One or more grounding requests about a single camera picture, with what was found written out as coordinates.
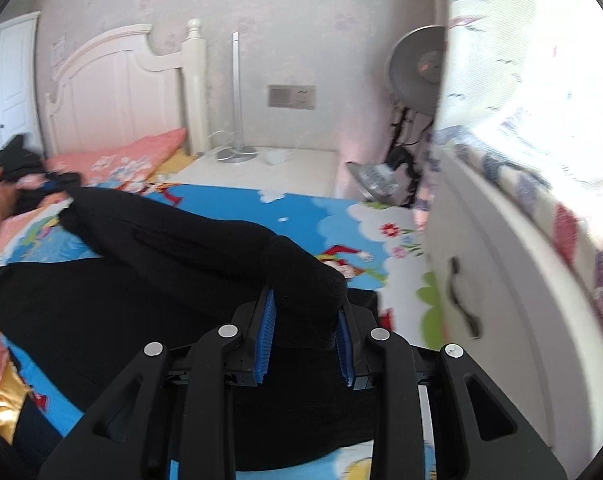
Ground white bed headboard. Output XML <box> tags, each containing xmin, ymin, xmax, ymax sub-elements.
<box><xmin>44</xmin><ymin>18</ymin><xmax>211</xmax><ymax>156</ymax></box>

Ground white cabinet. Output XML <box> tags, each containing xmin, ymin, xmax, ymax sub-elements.
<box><xmin>425</xmin><ymin>153</ymin><xmax>603</xmax><ymax>479</ymax></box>

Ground white power adapter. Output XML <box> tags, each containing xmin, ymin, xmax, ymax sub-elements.
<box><xmin>263</xmin><ymin>148</ymin><xmax>295</xmax><ymax>166</ymax></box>

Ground white bedside table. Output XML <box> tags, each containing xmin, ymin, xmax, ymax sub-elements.
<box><xmin>170</xmin><ymin>148</ymin><xmax>338</xmax><ymax>197</ymax></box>

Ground black pants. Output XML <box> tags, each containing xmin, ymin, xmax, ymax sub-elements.
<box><xmin>0</xmin><ymin>188</ymin><xmax>376</xmax><ymax>471</ymax></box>

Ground silver spot lamp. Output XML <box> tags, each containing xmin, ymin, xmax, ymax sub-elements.
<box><xmin>346</xmin><ymin>162</ymin><xmax>399</xmax><ymax>205</ymax></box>

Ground grey round fan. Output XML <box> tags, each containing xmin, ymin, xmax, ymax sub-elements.
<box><xmin>385</xmin><ymin>25</ymin><xmax>446</xmax><ymax>117</ymax></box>

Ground pink floral blanket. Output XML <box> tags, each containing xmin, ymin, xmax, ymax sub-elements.
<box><xmin>0</xmin><ymin>129</ymin><xmax>192</xmax><ymax>267</ymax></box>

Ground black clothes pile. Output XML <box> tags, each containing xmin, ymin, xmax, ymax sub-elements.
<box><xmin>0</xmin><ymin>134</ymin><xmax>82</xmax><ymax>216</ymax></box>

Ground white door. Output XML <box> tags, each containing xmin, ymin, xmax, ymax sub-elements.
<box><xmin>0</xmin><ymin>11</ymin><xmax>44</xmax><ymax>153</ymax></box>

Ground blue cartoon bed sheet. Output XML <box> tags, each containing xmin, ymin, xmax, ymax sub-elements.
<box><xmin>0</xmin><ymin>183</ymin><xmax>443</xmax><ymax>479</ymax></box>

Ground wall socket panel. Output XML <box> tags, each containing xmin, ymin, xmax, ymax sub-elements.
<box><xmin>268</xmin><ymin>84</ymin><xmax>317</xmax><ymax>110</ymax></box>

